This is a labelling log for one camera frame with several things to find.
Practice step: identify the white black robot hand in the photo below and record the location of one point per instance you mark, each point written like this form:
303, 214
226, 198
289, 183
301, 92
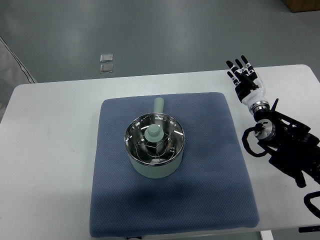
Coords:
249, 87

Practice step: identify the glass lid green knob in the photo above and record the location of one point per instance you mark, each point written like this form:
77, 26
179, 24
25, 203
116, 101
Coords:
153, 127

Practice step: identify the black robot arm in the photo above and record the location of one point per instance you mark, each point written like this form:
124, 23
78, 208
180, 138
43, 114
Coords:
293, 149

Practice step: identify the mint green pot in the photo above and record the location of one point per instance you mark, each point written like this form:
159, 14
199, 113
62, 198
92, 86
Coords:
161, 171

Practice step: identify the brown cardboard box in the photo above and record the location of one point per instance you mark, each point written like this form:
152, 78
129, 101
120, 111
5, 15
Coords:
298, 6

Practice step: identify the blue quilted mat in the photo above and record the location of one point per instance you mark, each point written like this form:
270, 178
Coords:
210, 190

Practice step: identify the grey fabric cover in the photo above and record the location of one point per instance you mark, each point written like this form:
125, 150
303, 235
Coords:
12, 74

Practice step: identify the wire steamer rack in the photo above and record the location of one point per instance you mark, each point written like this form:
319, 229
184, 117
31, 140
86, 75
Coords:
155, 152

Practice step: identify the black table bracket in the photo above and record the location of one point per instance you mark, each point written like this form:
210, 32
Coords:
309, 229

